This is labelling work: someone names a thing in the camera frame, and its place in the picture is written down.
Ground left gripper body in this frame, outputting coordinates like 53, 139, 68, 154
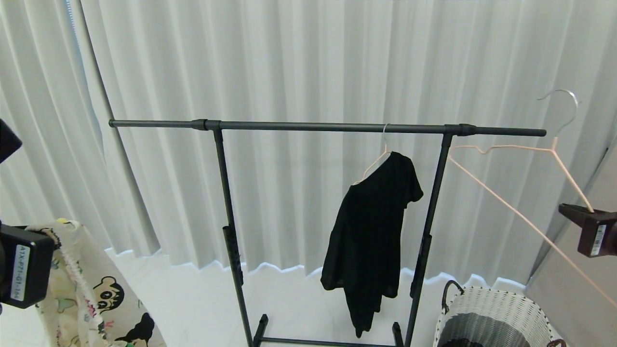
0, 224, 54, 309

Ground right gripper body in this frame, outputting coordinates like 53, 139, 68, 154
577, 211, 617, 258

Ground cream printed garment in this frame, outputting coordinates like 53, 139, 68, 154
24, 218, 167, 347

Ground pink clothes hanger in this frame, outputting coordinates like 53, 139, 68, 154
352, 123, 393, 186
447, 89, 617, 309

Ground black garment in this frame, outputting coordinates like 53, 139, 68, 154
321, 151, 425, 339

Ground white laundry basket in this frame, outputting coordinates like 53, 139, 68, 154
433, 280, 567, 347

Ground black clothes rack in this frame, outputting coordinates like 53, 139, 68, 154
108, 118, 548, 347

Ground white curtain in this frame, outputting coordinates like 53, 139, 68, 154
0, 0, 617, 290

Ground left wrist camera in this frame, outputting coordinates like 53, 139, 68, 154
0, 118, 23, 164

